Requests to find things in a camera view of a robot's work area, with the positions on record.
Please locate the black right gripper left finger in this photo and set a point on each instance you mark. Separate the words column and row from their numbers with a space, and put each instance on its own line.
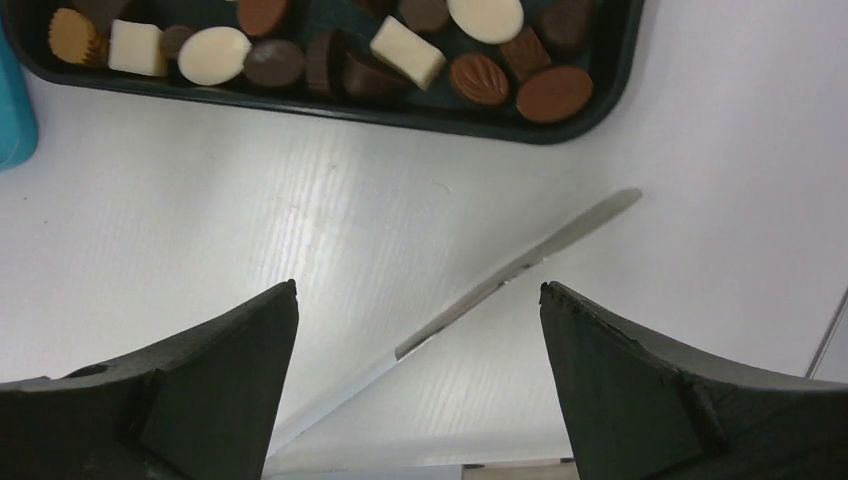
column 200, row 404

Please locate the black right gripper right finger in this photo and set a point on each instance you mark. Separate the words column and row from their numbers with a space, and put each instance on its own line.
column 638, row 404

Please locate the steel tongs with white handle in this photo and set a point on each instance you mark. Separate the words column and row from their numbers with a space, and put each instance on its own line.
column 579, row 227

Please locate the brown oval chocolate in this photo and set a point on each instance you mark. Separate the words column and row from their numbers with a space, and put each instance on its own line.
column 554, row 94

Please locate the black chocolate tray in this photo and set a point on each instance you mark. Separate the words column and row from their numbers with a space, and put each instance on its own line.
column 608, row 60

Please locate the dark round chocolate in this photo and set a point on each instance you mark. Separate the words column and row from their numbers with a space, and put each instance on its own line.
column 274, row 63

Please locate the brown leaf chocolate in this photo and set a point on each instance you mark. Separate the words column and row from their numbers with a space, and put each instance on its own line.
column 479, row 80

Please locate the white square chocolate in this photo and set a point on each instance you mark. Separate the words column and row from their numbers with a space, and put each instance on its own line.
column 135, row 49

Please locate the ridged caramel cup chocolate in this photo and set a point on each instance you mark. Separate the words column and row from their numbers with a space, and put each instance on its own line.
column 74, row 39

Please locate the white rectangular chocolate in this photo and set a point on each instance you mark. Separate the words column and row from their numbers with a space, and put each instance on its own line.
column 407, row 53

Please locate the large white oval chocolate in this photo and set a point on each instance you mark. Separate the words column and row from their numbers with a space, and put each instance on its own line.
column 490, row 22

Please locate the teal tin lid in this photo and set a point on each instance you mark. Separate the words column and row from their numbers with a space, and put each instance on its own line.
column 19, row 127

